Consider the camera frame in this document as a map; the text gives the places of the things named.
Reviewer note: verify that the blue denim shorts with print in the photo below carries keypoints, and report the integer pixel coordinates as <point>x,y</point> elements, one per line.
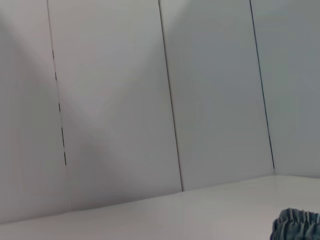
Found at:
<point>297,225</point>

